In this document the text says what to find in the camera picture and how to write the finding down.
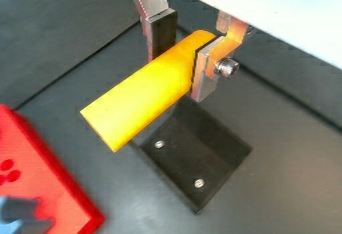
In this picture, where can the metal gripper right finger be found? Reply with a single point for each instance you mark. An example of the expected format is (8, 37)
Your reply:
(213, 61)

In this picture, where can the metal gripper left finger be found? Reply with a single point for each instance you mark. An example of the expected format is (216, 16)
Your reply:
(159, 25)

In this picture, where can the black curved fixture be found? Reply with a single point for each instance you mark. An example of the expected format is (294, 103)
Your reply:
(195, 153)

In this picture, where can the red peg board block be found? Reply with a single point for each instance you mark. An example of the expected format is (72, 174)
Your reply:
(33, 175)

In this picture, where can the blue notched peg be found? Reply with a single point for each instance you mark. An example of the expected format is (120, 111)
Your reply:
(17, 219)

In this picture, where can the yellow oval peg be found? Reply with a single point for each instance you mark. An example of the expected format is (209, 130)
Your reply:
(124, 110)

